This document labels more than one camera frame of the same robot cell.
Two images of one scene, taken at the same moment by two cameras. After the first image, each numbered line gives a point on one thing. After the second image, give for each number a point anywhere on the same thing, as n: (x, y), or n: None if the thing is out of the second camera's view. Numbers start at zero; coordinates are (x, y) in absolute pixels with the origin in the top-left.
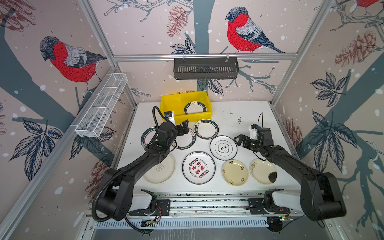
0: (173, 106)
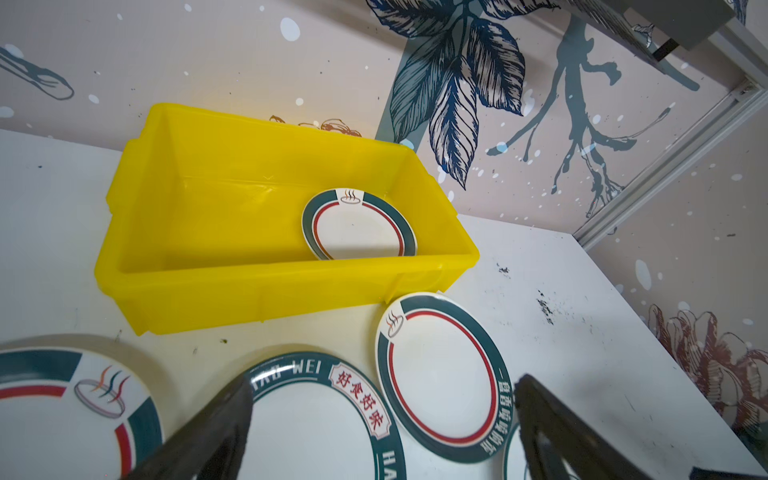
0: (205, 219)
